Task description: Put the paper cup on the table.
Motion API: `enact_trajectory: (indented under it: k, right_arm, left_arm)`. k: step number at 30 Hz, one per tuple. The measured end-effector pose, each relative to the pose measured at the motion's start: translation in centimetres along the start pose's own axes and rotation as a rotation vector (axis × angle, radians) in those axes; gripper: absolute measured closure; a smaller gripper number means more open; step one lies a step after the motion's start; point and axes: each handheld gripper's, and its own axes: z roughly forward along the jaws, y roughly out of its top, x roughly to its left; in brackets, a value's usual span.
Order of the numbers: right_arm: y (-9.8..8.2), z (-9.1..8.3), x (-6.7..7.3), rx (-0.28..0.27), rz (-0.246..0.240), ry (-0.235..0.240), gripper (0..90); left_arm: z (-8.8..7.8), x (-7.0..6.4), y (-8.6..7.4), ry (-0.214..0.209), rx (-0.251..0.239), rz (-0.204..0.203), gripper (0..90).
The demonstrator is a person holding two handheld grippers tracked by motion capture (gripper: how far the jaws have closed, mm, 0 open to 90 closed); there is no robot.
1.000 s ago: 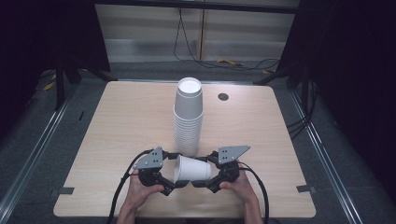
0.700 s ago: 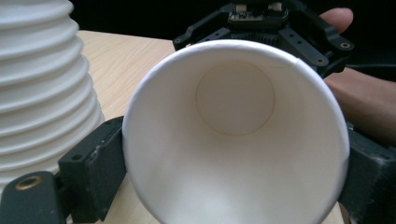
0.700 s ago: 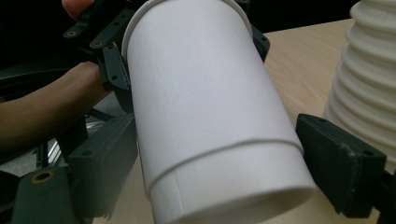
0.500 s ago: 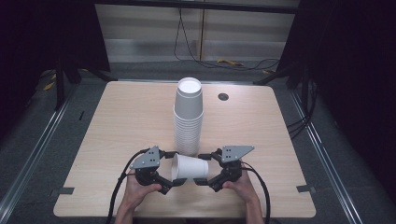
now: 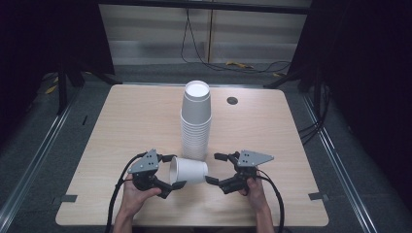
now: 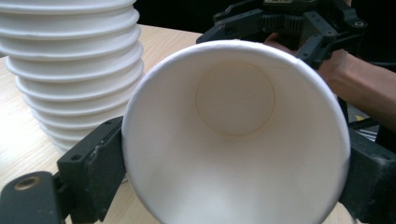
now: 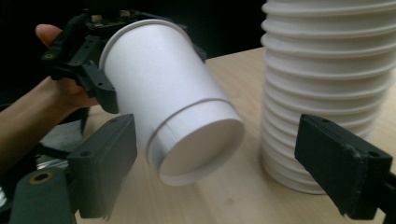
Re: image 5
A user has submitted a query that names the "black metal stand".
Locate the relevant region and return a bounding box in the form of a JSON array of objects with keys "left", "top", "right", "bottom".
[{"left": 55, "top": 62, "right": 123, "bottom": 117}]

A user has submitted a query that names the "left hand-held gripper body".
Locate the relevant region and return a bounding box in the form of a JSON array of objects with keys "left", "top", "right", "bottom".
[{"left": 127, "top": 148, "right": 160, "bottom": 191}]

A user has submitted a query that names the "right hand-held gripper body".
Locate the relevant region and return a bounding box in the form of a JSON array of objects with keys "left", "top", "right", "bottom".
[{"left": 236, "top": 149, "right": 275, "bottom": 181}]

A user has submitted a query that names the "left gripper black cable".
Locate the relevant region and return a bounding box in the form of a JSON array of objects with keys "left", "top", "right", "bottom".
[{"left": 105, "top": 152, "right": 149, "bottom": 233}]

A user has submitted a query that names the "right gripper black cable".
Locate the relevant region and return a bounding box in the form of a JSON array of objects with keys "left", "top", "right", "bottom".
[{"left": 257, "top": 168, "right": 287, "bottom": 233}]

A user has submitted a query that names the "yellow floor tape strip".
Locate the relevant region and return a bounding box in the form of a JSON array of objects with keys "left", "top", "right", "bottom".
[
  {"left": 224, "top": 60, "right": 256, "bottom": 70},
  {"left": 44, "top": 83, "right": 59, "bottom": 96}
]

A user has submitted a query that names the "grey tape piece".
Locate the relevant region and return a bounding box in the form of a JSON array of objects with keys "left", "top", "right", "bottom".
[
  {"left": 51, "top": 194, "right": 79, "bottom": 205},
  {"left": 307, "top": 191, "right": 330, "bottom": 202}
]

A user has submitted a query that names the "person's left hand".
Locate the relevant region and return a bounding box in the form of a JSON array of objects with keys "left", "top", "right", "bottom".
[{"left": 118, "top": 174, "right": 162, "bottom": 217}]

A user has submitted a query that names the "black wall cable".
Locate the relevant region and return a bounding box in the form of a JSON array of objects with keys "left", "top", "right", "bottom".
[{"left": 180, "top": 8, "right": 292, "bottom": 75}]

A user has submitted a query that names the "single white paper cup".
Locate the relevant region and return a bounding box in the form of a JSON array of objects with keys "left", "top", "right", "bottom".
[{"left": 168, "top": 156, "right": 210, "bottom": 186}]

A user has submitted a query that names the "black curtain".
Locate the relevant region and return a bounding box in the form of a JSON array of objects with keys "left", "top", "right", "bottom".
[
  {"left": 287, "top": 0, "right": 412, "bottom": 213},
  {"left": 0, "top": 0, "right": 117, "bottom": 147}
]

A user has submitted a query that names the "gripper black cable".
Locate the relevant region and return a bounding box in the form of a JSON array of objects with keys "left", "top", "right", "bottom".
[
  {"left": 257, "top": 168, "right": 287, "bottom": 233},
  {"left": 105, "top": 152, "right": 149, "bottom": 233}
]

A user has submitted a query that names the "person's right hand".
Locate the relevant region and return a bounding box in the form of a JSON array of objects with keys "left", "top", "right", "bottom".
[{"left": 239, "top": 176, "right": 268, "bottom": 214}]

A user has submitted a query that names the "stack of white paper cups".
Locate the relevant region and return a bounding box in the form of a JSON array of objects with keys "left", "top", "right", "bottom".
[{"left": 180, "top": 80, "right": 214, "bottom": 162}]

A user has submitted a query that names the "bundle of black floor cables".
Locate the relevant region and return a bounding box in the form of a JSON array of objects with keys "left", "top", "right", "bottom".
[{"left": 297, "top": 81, "right": 332, "bottom": 147}]

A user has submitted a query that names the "metal floor rail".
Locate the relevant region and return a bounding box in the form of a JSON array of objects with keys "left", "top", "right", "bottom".
[
  {"left": 0, "top": 85, "right": 82, "bottom": 227},
  {"left": 299, "top": 91, "right": 379, "bottom": 233}
]

